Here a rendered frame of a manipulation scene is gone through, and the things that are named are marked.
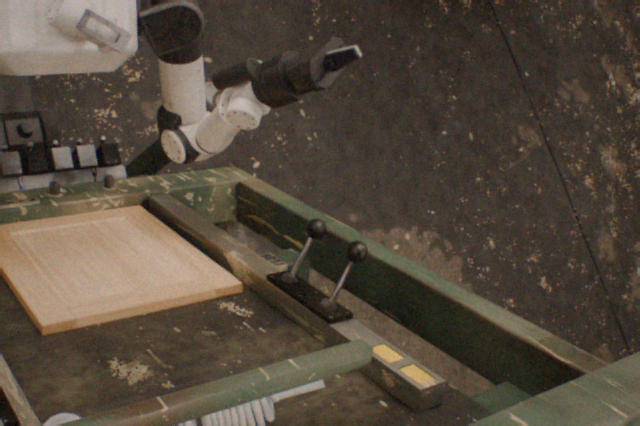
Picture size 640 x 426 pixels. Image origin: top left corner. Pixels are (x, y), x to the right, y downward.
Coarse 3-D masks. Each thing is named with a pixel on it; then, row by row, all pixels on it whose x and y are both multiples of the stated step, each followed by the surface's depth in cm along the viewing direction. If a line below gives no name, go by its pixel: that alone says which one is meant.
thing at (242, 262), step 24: (168, 216) 172; (192, 216) 169; (192, 240) 163; (216, 240) 156; (240, 264) 147; (264, 264) 146; (264, 288) 140; (288, 312) 134; (336, 336) 123; (360, 336) 121; (384, 360) 115; (408, 360) 115; (384, 384) 114; (408, 384) 110; (432, 384) 109
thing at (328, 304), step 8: (352, 248) 127; (360, 248) 127; (352, 256) 127; (360, 256) 127; (352, 264) 128; (344, 272) 128; (344, 280) 128; (336, 288) 128; (336, 296) 128; (320, 304) 128; (328, 304) 127
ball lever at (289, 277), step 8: (312, 224) 136; (320, 224) 136; (312, 232) 136; (320, 232) 136; (312, 240) 137; (304, 248) 137; (304, 256) 137; (296, 264) 137; (296, 272) 137; (288, 280) 136; (296, 280) 137
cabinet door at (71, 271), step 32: (32, 224) 163; (64, 224) 164; (96, 224) 167; (128, 224) 168; (160, 224) 168; (0, 256) 146; (32, 256) 148; (64, 256) 149; (96, 256) 150; (128, 256) 151; (160, 256) 152; (192, 256) 153; (32, 288) 134; (64, 288) 136; (96, 288) 137; (128, 288) 137; (160, 288) 138; (192, 288) 139; (224, 288) 140; (32, 320) 126; (64, 320) 124; (96, 320) 127
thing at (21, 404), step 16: (0, 352) 103; (0, 368) 99; (0, 384) 96; (16, 384) 96; (0, 400) 97; (16, 400) 93; (0, 416) 90; (16, 416) 90; (32, 416) 90; (64, 416) 63
